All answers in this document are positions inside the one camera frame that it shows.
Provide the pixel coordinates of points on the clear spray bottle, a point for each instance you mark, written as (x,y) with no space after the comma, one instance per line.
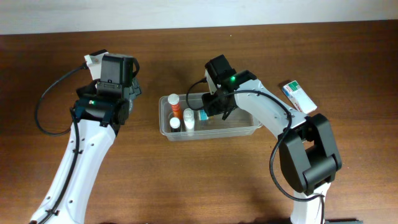
(189,119)

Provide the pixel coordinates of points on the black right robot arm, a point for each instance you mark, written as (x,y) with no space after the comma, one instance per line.
(305,159)

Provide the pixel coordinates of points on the clear plastic container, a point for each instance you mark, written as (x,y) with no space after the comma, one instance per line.
(238,123)

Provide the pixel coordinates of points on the orange tube white cap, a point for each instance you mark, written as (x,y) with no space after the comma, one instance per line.
(174,101)

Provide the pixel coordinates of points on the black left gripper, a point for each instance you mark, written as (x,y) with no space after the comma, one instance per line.
(136,90)

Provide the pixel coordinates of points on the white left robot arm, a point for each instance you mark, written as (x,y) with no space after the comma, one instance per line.
(102,107)

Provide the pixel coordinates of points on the gold lid balm jar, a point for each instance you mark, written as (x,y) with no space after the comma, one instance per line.
(202,116)

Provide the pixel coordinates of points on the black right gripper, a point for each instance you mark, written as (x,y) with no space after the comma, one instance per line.
(209,107)

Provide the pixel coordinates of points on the white Panadol medicine box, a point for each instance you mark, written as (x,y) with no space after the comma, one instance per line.
(298,97)

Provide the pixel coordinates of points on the black bottle white cap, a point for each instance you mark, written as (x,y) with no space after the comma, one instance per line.
(175,125)

